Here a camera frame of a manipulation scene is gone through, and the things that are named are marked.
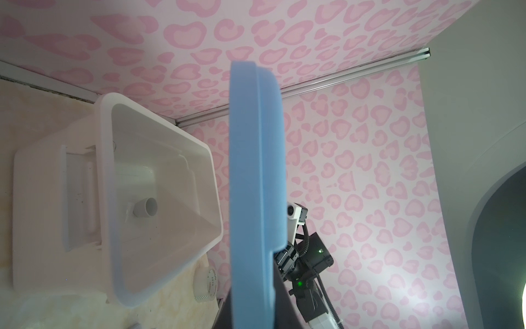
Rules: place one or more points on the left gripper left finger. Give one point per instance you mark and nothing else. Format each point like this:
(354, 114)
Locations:
(224, 316)

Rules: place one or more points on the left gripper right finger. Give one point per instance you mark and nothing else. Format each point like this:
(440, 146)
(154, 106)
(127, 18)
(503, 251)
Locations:
(285, 315)

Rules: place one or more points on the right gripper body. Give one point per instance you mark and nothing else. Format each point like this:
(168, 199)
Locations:
(288, 262)

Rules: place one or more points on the blue plastic bin lid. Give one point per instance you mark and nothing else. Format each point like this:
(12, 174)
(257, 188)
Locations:
(258, 203)

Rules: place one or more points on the white plastic storage bin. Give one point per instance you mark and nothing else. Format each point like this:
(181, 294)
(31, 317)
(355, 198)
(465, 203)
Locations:
(74, 231)

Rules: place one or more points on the small white ceramic crucible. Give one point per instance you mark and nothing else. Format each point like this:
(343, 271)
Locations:
(145, 208)

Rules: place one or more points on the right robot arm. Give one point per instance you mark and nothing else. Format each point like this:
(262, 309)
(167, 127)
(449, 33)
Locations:
(301, 263)

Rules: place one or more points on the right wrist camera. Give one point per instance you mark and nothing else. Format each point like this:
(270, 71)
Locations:
(296, 215)

